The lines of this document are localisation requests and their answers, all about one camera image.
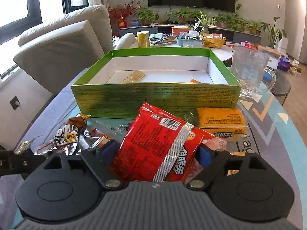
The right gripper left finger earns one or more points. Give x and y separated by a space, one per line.
102 174

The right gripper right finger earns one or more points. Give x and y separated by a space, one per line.
214 161

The red instant noodle packet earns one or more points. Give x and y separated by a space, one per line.
157 147

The silver brown snack wrapper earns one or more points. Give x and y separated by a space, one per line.
66 138

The yellow cracker packet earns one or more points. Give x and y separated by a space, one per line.
225 123

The green cardboard box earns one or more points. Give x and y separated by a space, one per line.
178 80

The small gold snack packet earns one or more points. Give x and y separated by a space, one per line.
135 77

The clear glass mug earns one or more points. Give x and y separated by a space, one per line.
249 66

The beige sofa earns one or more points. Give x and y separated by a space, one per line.
54 53

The woven yellow basket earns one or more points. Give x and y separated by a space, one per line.
213 42

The purple gift bag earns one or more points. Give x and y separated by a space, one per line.
284 63

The blue plastic tray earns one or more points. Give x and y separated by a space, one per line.
186 41

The yellow canister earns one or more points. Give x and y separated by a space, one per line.
143 39

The tall leafy floor plant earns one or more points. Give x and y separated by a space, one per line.
274 35

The red flower decoration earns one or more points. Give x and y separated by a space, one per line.
120 13

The wall power socket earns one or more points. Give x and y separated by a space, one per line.
14 103

